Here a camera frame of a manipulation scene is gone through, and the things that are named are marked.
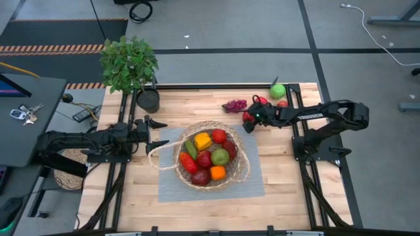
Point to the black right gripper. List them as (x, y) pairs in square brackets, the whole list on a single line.
[(265, 114)]

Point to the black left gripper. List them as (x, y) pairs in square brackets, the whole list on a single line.
[(141, 131)]

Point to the purple plastic grape bunch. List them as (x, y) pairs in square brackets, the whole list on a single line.
[(235, 105)]

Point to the red orange plastic tomato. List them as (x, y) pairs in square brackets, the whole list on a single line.
[(219, 136)]

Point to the dark red plastic apple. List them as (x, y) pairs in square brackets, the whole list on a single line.
[(230, 149)]

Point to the green plastic cucumber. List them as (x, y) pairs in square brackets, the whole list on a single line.
[(191, 149)]

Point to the light green plastic apple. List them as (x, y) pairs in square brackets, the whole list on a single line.
[(278, 91)]

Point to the long red orange fruit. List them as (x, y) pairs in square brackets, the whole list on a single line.
[(188, 163)]

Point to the yellow plastic bell pepper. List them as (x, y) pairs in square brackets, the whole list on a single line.
[(202, 141)]

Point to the olive green plastic apple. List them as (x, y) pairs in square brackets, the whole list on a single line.
[(220, 156)]

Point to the dark red round fruit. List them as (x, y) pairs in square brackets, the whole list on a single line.
[(201, 177)]

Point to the orange plastic fruit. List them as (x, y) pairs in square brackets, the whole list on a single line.
[(218, 172)]

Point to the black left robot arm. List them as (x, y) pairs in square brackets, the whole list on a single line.
[(82, 141)]

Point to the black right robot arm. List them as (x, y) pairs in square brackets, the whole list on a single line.
[(328, 113)]

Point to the black table clamp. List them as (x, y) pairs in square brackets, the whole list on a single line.
[(274, 82), (153, 82)]

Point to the grey woven placemat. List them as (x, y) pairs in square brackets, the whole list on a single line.
[(256, 190)]

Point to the black power adapter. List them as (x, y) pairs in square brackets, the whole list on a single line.
[(84, 114)]

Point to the green plant in black pot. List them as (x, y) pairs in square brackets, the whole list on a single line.
[(128, 64)]

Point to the round woven trivet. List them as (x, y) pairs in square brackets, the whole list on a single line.
[(65, 178)]

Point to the silver key bunch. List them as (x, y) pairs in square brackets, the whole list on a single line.
[(33, 113)]

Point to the large black desk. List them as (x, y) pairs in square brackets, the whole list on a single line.
[(29, 131)]

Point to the black car key fob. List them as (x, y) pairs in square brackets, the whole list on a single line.
[(17, 114)]

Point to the black hazard striped floor mat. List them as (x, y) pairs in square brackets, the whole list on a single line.
[(59, 32)]

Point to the black computer monitor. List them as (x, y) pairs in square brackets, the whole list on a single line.
[(10, 88)]

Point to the black chair caster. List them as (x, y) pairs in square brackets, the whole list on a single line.
[(416, 71)]

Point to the black aluminium table frame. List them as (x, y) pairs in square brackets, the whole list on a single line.
[(213, 86)]

